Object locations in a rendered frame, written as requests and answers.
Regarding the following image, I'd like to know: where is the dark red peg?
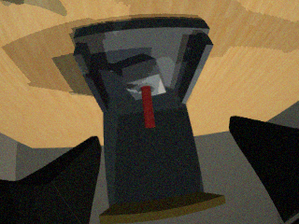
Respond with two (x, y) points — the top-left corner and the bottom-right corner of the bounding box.
(141, 86), (154, 128)

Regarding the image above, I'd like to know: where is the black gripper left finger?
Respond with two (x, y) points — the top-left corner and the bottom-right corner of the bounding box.
(0, 135), (102, 224)

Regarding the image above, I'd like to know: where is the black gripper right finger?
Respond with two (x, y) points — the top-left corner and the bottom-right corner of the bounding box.
(229, 116), (299, 223)

